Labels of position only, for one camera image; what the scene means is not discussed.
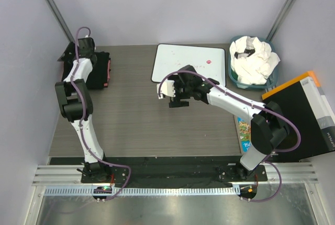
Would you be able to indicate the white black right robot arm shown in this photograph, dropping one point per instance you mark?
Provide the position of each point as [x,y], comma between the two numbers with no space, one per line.
[267,124]

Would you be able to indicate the white tray board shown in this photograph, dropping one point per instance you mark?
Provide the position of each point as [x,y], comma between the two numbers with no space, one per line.
[209,62]

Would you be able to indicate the aluminium rail frame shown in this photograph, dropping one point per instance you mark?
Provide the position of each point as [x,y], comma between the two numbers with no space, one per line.
[65,180]

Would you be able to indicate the blue picture book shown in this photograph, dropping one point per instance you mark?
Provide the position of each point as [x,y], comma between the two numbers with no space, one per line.
[244,134]

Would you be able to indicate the black floral print t-shirt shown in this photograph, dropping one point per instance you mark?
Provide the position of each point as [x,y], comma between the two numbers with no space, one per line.
[95,80]

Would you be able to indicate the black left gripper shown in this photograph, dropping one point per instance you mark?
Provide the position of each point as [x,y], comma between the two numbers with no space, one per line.
[67,53]

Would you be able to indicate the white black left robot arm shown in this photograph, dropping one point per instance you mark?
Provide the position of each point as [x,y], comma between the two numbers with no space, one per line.
[76,106]

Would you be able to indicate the black orange box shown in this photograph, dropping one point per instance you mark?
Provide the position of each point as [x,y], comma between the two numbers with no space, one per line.
[303,102]

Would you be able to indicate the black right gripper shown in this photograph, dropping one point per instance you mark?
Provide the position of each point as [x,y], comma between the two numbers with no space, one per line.
[178,99]

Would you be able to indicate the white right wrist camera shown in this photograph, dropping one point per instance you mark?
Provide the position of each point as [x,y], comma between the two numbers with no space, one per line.
[166,89]

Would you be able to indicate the white crumpled t-shirts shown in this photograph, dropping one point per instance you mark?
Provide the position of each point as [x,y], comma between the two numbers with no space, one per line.
[252,61]

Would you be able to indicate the folded coral pink t-shirt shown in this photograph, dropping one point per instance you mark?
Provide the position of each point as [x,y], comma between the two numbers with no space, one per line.
[107,76]

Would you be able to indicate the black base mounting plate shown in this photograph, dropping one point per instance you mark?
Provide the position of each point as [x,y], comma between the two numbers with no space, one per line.
[187,171]

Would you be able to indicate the teal laundry basket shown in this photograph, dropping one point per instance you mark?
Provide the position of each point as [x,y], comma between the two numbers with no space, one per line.
[272,78]

